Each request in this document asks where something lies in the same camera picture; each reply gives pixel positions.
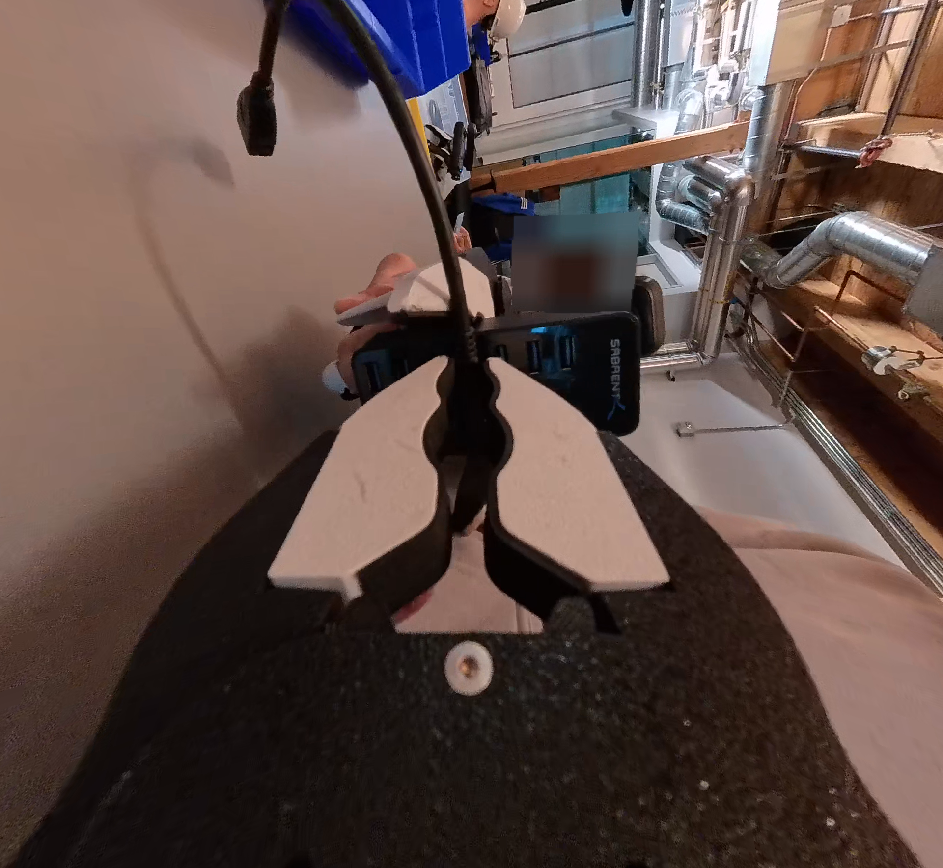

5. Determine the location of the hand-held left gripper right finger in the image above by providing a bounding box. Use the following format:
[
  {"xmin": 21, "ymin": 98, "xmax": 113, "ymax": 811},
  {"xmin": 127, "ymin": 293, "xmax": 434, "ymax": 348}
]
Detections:
[{"xmin": 482, "ymin": 359, "xmax": 671, "ymax": 633}]

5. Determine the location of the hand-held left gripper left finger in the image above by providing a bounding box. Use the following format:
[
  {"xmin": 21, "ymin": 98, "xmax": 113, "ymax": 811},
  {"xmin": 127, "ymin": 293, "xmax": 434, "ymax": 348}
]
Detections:
[{"xmin": 268, "ymin": 356, "xmax": 452, "ymax": 616}]

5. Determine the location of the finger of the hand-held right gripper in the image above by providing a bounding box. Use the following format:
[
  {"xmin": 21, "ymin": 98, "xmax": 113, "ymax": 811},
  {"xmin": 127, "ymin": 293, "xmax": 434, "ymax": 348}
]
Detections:
[
  {"xmin": 337, "ymin": 277, "xmax": 454, "ymax": 329},
  {"xmin": 409, "ymin": 260, "xmax": 499, "ymax": 317}
]

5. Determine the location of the black usb hub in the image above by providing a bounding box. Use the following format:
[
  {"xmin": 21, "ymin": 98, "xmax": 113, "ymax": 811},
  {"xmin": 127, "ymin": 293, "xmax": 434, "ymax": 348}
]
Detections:
[{"xmin": 351, "ymin": 310, "xmax": 642, "ymax": 436}]

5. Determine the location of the black usb cable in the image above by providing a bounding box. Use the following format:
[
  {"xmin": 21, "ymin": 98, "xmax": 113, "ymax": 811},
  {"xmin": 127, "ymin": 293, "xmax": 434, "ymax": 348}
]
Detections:
[{"xmin": 237, "ymin": 0, "xmax": 509, "ymax": 534}]

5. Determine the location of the person's right hand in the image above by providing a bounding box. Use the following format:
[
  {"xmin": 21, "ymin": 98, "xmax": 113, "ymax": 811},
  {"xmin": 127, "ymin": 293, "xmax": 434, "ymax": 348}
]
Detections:
[{"xmin": 326, "ymin": 253, "xmax": 421, "ymax": 398}]

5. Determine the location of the silver insulated pipe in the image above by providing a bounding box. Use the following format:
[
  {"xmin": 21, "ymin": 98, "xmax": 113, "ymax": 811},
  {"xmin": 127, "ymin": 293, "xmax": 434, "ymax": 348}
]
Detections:
[{"xmin": 639, "ymin": 154, "xmax": 756, "ymax": 373}]

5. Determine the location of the blue jacket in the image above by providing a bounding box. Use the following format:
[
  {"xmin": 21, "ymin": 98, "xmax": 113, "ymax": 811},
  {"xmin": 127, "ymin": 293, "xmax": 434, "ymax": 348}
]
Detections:
[{"xmin": 470, "ymin": 192, "xmax": 536, "ymax": 259}]

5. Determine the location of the black clamp tool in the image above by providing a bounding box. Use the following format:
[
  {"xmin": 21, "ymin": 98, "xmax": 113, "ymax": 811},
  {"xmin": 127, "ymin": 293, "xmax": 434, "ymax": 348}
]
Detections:
[{"xmin": 426, "ymin": 120, "xmax": 481, "ymax": 182}]

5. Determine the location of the wooden beam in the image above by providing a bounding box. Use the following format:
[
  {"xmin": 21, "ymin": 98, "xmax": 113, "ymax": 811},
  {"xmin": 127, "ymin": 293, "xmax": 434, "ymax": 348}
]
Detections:
[{"xmin": 470, "ymin": 119, "xmax": 751, "ymax": 196}]

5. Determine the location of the white printed box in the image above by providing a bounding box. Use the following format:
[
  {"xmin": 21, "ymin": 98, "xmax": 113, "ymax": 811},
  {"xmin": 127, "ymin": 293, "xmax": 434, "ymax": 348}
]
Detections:
[{"xmin": 426, "ymin": 82, "xmax": 467, "ymax": 137}]

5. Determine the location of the white hard hat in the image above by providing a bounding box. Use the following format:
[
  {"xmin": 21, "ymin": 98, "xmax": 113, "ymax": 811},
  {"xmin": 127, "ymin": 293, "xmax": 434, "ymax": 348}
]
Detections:
[{"xmin": 488, "ymin": 0, "xmax": 527, "ymax": 42}]

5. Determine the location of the silver flexible duct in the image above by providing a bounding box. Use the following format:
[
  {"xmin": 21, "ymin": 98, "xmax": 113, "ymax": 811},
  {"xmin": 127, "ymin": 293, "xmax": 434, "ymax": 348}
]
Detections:
[{"xmin": 657, "ymin": 172, "xmax": 729, "ymax": 230}]

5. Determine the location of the metal wall rod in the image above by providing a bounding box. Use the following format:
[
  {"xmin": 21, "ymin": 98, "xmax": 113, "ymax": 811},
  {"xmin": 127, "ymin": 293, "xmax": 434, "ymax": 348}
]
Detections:
[{"xmin": 675, "ymin": 422, "xmax": 797, "ymax": 437}]

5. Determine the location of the large silver duct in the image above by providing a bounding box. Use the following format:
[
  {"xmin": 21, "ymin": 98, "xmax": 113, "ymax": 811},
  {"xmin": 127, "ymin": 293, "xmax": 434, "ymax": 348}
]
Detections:
[{"xmin": 743, "ymin": 211, "xmax": 943, "ymax": 311}]

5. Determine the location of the silver vertical duct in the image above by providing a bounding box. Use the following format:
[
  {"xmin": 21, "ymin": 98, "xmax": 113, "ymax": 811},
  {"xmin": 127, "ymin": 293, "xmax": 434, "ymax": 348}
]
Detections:
[{"xmin": 631, "ymin": 0, "xmax": 666, "ymax": 112}]

